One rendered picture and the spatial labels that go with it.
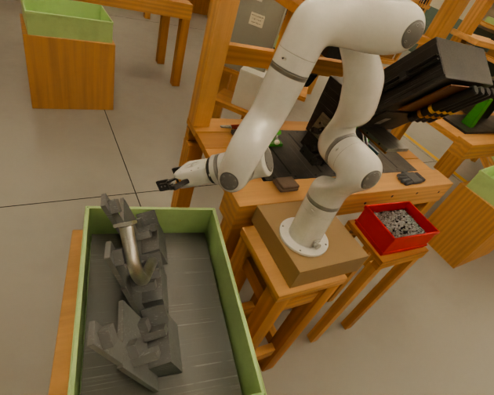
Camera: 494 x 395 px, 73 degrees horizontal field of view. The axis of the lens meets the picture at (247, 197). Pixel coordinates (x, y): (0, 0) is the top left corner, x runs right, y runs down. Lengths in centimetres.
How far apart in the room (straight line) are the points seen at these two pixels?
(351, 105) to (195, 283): 70
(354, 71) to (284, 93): 21
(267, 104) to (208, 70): 89
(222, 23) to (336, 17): 88
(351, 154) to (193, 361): 71
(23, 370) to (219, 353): 112
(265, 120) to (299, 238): 54
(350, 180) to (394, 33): 39
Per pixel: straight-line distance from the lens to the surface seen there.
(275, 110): 78
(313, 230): 116
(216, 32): 159
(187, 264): 115
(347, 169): 98
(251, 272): 135
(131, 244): 78
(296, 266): 115
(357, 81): 89
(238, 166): 76
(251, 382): 94
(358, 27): 77
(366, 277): 170
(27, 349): 197
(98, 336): 71
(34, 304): 208
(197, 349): 101
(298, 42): 75
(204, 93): 168
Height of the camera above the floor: 176
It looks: 39 degrees down
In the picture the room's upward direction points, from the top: 21 degrees clockwise
